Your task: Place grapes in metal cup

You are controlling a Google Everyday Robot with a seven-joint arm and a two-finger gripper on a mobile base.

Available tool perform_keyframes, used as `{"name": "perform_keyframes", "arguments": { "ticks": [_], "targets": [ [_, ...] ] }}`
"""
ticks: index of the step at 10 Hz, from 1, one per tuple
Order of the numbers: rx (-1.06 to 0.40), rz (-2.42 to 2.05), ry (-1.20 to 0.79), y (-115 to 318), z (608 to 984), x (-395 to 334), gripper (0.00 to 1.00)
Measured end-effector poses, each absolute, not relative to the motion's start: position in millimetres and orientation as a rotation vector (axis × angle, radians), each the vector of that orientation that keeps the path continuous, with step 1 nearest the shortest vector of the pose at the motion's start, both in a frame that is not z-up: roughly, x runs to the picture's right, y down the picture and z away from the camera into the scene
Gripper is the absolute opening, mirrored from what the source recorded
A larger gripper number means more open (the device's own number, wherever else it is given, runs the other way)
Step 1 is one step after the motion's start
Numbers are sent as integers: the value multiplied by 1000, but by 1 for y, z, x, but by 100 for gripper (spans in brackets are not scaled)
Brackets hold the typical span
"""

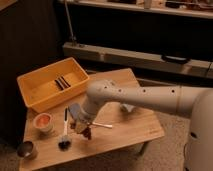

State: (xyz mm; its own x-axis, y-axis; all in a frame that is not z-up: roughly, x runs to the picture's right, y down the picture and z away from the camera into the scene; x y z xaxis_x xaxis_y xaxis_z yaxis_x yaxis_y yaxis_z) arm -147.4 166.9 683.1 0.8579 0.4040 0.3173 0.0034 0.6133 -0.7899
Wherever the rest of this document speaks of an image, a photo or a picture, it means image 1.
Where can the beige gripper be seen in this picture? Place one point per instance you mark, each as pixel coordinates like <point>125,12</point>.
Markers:
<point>79,127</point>

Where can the dark red grape bunch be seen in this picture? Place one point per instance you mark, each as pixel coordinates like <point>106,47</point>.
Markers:
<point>87,133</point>

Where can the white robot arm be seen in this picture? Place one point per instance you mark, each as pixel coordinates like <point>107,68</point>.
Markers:
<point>197,101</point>

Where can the orange ceramic cup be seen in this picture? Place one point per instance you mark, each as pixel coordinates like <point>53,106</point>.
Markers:
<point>43,123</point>

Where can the metal cup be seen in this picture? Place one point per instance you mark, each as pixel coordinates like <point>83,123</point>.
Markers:
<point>27,150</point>

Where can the grey blue sponge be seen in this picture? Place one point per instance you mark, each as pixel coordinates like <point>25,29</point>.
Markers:
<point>74,110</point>

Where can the metal spoon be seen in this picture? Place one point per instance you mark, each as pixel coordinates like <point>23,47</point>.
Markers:
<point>102,125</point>

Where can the black and white brush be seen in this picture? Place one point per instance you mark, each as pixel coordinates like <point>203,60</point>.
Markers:
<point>65,142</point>

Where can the wooden table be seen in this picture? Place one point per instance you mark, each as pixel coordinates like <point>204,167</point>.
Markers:
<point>140,126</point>

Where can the dark striped item in bin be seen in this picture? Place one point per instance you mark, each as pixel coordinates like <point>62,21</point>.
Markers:
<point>62,83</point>

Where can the yellow plastic bin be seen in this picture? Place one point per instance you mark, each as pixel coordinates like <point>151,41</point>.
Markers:
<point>39,90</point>

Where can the long grey baseboard unit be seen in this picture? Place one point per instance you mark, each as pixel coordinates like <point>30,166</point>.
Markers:
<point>138,59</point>

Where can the metal lamp stand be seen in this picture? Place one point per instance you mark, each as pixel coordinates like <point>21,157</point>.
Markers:
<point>72,36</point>

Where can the black flat object on unit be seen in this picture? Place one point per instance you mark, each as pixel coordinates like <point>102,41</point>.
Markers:
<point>174,60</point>

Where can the grey dustpan with handle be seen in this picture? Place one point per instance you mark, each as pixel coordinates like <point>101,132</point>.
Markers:
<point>126,107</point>

